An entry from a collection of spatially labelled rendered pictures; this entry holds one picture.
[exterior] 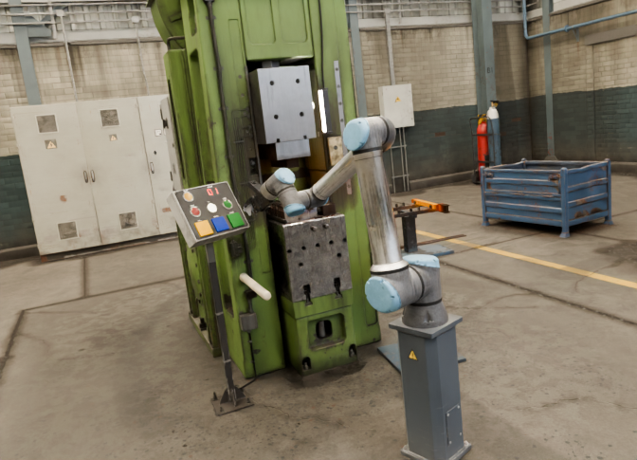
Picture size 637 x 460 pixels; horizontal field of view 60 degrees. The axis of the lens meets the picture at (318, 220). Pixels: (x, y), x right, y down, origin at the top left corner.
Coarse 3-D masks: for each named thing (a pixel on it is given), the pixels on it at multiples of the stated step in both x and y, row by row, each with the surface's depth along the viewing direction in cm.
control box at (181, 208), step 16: (176, 192) 267; (192, 192) 273; (208, 192) 278; (224, 192) 285; (176, 208) 266; (208, 208) 274; (224, 208) 280; (240, 208) 287; (192, 224) 264; (192, 240) 262; (208, 240) 268
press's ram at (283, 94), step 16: (256, 80) 296; (272, 80) 296; (288, 80) 299; (304, 80) 303; (256, 96) 301; (272, 96) 297; (288, 96) 300; (304, 96) 304; (256, 112) 306; (272, 112) 298; (288, 112) 301; (304, 112) 305; (256, 128) 311; (272, 128) 299; (288, 128) 302; (304, 128) 306
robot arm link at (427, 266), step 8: (408, 256) 224; (416, 256) 224; (424, 256) 223; (432, 256) 222; (416, 264) 215; (424, 264) 215; (432, 264) 216; (416, 272) 213; (424, 272) 215; (432, 272) 216; (424, 280) 213; (432, 280) 216; (440, 280) 221; (424, 288) 213; (432, 288) 217; (440, 288) 220; (424, 296) 216; (432, 296) 218; (440, 296) 220
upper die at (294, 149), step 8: (264, 144) 318; (272, 144) 305; (280, 144) 302; (288, 144) 304; (296, 144) 305; (304, 144) 307; (264, 152) 321; (272, 152) 308; (280, 152) 302; (288, 152) 304; (296, 152) 306; (304, 152) 308
